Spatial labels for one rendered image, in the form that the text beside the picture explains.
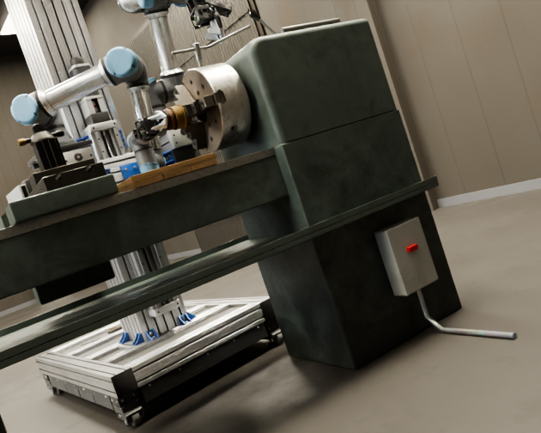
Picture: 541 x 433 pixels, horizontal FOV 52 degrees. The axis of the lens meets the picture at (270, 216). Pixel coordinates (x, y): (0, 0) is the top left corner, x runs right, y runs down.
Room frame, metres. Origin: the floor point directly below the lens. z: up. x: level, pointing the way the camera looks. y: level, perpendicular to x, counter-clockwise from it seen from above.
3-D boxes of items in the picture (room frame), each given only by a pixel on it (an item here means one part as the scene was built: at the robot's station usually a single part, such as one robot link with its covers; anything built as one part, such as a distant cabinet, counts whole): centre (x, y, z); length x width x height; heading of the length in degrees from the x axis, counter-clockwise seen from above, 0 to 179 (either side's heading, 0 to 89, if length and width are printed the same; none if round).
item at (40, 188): (1.85, 0.61, 0.95); 0.43 x 0.18 x 0.04; 30
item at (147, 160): (2.28, 0.40, 0.98); 0.11 x 0.08 x 0.11; 177
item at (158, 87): (2.71, 0.36, 1.33); 0.13 x 0.12 x 0.14; 114
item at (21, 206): (1.84, 0.66, 0.90); 0.53 x 0.30 x 0.06; 30
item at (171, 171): (1.99, 0.33, 0.89); 0.36 x 0.30 x 0.04; 30
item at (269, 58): (2.35, -0.26, 1.06); 0.59 x 0.48 x 0.39; 120
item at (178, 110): (2.06, 0.21, 1.08); 0.09 x 0.09 x 0.09; 30
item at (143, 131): (2.12, 0.33, 1.08); 0.12 x 0.09 x 0.08; 29
